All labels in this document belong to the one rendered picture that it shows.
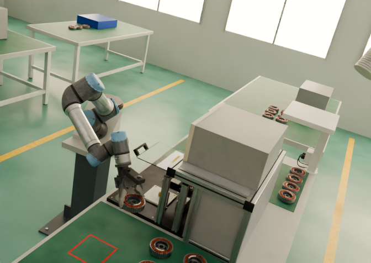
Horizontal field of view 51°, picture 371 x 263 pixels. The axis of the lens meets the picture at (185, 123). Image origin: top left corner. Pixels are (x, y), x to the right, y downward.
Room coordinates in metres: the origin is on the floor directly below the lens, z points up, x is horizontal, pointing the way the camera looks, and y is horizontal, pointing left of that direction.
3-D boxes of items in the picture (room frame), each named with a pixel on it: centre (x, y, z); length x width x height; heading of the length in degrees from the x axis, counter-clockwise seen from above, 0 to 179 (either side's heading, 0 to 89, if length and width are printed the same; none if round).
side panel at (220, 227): (1.50, -0.25, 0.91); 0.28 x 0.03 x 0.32; 69
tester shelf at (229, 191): (1.84, -0.29, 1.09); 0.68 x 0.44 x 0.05; 159
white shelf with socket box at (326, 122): (2.59, -0.85, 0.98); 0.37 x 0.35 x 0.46; 159
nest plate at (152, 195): (1.84, 0.05, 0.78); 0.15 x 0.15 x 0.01; 69
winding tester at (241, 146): (1.82, -0.29, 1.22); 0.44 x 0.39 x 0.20; 159
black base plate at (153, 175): (1.95, 0.00, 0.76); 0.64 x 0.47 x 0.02; 159
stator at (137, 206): (1.51, 0.16, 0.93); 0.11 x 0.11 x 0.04
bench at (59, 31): (5.84, 1.63, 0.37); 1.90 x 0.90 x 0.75; 159
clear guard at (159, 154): (1.79, 0.07, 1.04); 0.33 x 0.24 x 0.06; 69
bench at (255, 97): (4.10, -1.03, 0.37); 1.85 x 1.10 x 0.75; 159
